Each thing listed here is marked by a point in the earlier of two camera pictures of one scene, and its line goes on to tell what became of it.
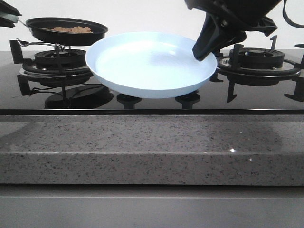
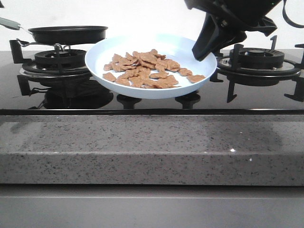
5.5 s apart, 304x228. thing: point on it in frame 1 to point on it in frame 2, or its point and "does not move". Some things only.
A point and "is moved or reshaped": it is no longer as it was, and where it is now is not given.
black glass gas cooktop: x=247 y=81 does not move
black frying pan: x=65 y=31 is moved or reshaped
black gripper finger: x=212 y=32 does not move
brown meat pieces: x=73 y=29 to x=147 y=70
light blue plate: x=148 y=64 does not move
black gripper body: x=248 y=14 does not move
